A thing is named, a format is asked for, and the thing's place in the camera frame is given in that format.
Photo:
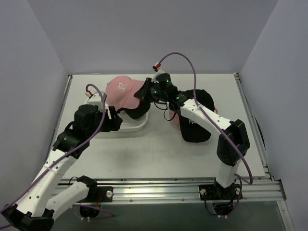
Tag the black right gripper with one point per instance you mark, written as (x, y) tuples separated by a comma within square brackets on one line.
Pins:
[(147, 87)]

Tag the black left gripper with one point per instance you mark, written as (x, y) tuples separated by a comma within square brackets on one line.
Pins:
[(112, 118)]

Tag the plain pink baseball cap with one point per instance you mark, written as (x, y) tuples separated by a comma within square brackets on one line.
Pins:
[(176, 120)]

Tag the pink cap with white logo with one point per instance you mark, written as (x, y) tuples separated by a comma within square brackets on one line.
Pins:
[(120, 92)]

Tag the black baseball cap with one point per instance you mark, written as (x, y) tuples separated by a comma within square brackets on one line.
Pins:
[(191, 131)]

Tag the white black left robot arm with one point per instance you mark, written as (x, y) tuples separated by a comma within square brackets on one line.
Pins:
[(37, 209)]

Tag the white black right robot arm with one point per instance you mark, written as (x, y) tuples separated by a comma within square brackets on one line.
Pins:
[(194, 113)]

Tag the white perforated plastic basket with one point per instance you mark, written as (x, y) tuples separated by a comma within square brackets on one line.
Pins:
[(129, 124)]

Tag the dark green baseball cap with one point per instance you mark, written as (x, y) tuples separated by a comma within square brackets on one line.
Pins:
[(137, 110)]

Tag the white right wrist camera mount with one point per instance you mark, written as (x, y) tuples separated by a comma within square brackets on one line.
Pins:
[(157, 69)]

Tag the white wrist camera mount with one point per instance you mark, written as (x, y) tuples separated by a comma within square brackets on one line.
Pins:
[(95, 99), (157, 69)]

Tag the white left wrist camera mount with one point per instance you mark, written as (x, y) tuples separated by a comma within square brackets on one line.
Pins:
[(95, 99)]

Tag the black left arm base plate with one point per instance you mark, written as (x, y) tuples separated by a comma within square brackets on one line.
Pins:
[(99, 194)]

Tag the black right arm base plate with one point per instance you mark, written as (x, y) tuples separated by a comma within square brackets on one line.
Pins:
[(217, 192)]

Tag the aluminium mounting rail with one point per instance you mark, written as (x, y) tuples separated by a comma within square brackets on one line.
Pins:
[(185, 191)]

